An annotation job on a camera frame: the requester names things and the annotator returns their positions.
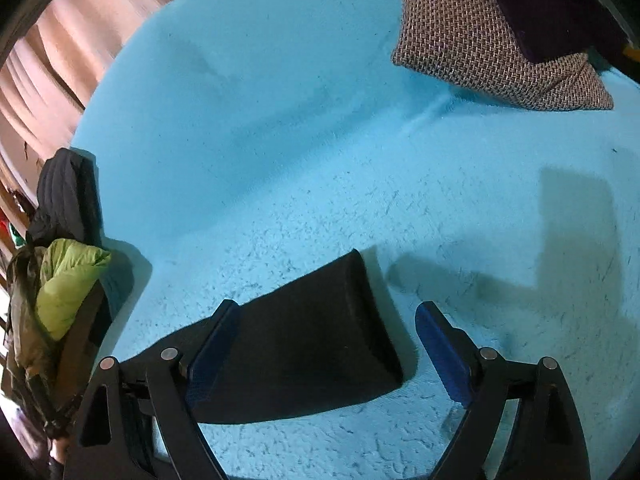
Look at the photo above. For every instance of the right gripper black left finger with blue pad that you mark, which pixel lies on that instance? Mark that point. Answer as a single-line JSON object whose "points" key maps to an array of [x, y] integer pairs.
{"points": [[135, 420]]}

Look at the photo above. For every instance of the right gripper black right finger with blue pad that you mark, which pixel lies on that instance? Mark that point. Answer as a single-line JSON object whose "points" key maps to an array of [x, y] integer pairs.
{"points": [[546, 440]]}

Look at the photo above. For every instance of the black pants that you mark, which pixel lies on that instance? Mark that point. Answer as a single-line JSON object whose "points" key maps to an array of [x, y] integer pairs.
{"points": [[310, 346]]}

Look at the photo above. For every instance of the olive brown jacket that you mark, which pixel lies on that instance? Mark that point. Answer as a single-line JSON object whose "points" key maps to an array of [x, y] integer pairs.
{"points": [[33, 356]]}

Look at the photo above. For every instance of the lime green puffer jacket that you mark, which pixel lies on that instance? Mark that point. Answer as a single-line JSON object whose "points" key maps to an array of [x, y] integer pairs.
{"points": [[68, 272]]}

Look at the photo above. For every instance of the dark quilted puffer jacket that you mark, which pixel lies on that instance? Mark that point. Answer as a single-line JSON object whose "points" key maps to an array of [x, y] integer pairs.
{"points": [[68, 202]]}

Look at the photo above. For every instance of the striped beige curtain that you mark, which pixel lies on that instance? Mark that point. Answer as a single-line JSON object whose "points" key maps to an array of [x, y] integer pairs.
{"points": [[50, 75]]}

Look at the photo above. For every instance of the dark purple velvet cushion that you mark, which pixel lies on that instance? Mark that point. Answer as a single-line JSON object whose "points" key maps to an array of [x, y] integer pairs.
{"points": [[547, 30]]}

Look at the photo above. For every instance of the grey woven cushion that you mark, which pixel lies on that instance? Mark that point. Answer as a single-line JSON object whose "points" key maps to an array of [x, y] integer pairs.
{"points": [[469, 43]]}

